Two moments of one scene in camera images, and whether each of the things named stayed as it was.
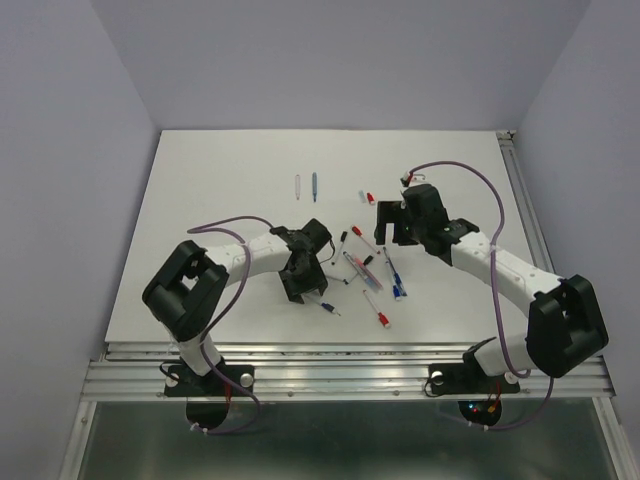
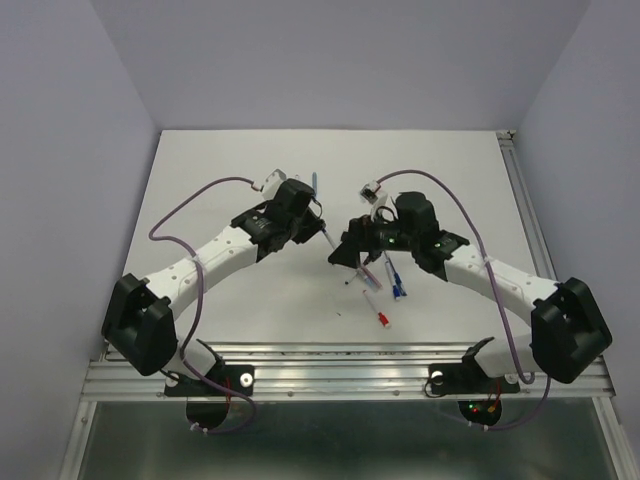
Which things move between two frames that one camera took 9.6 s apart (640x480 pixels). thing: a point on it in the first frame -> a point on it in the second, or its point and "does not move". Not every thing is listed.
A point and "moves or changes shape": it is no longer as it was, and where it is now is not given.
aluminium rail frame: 127,371 does not move
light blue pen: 314,185 does not move
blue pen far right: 400,284 does not move
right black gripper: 391,211 -> 360,236
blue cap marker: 315,298 moves or changes shape
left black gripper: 316,280 -> 314,224
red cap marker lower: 382,319 does not move
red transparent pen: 368,273 does not move
